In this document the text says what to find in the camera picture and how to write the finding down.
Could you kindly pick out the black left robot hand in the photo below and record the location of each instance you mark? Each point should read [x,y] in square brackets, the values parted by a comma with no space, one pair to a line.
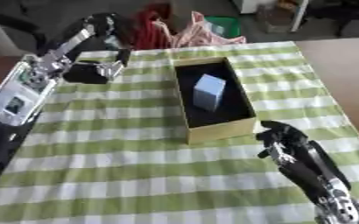
[88,74]

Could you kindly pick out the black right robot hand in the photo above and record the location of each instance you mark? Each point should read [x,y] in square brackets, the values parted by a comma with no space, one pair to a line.
[295,157]

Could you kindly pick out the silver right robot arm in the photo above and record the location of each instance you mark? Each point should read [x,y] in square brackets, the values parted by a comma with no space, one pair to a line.
[343,208]

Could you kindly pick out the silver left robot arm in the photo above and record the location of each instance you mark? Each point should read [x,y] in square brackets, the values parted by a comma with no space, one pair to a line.
[21,93]

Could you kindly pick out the tan cardboard box black inside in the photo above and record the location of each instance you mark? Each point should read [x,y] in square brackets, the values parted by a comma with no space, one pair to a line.
[221,132]

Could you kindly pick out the brown cardboard box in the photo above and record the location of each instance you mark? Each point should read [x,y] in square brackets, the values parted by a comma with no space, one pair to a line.
[275,16]

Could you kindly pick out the red bag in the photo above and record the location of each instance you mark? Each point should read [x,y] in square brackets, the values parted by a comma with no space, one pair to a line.
[148,32]

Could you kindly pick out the black chair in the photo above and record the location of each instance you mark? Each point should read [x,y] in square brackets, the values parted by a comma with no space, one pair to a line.
[21,30]

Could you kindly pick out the light blue rectangular block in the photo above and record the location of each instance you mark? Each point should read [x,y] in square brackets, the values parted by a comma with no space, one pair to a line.
[208,92]

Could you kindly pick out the pink and white plastic bag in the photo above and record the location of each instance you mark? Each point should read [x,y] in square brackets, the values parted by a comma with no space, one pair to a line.
[195,36]

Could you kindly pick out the white pole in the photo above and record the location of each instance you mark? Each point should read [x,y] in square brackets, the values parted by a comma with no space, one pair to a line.
[299,16]

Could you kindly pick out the green bin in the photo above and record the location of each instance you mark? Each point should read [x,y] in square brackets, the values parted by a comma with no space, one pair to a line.
[227,24]

